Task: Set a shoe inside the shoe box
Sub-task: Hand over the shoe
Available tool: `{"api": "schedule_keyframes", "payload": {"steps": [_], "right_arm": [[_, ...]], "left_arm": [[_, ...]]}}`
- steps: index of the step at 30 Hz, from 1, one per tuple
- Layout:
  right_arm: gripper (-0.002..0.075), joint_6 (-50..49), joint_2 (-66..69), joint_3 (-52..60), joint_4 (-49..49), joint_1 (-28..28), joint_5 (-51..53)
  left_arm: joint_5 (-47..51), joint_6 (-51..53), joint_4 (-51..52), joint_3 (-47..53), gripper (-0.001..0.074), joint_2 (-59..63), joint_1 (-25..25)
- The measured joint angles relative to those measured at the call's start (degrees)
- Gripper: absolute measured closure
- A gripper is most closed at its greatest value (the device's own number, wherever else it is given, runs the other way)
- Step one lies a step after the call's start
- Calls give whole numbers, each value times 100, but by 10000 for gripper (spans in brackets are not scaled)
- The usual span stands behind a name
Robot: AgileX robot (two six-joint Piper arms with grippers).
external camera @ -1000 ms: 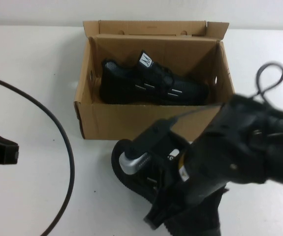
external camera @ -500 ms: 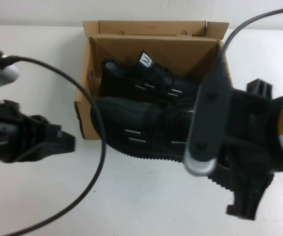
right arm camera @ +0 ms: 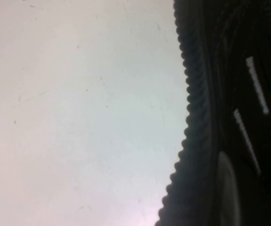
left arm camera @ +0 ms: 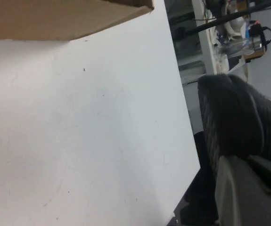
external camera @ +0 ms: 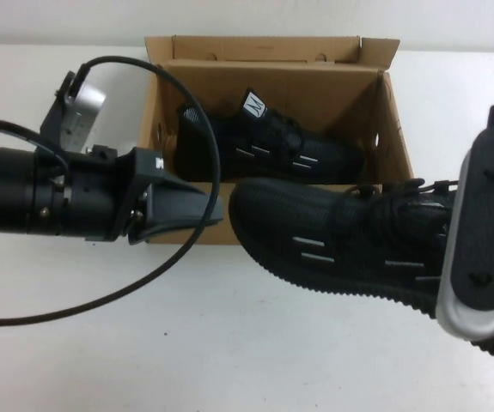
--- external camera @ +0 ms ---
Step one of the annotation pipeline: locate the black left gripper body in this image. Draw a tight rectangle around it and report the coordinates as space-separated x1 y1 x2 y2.
65 145 166 245

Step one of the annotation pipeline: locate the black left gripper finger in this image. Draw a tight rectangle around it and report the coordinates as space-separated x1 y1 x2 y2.
149 169 225 218
131 214 224 242

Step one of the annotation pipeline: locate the black knit sneaker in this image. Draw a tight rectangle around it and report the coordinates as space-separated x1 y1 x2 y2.
173 88 366 181
228 178 494 357

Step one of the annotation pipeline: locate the brown cardboard shoe box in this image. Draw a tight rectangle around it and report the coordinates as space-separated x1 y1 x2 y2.
137 35 415 245

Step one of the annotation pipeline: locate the thick black camera cable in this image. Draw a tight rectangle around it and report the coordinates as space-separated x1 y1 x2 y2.
0 55 223 327

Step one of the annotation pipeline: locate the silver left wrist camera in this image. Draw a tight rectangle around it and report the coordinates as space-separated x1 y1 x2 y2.
40 70 107 155

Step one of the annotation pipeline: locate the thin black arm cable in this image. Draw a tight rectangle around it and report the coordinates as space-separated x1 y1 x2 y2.
0 121 68 177

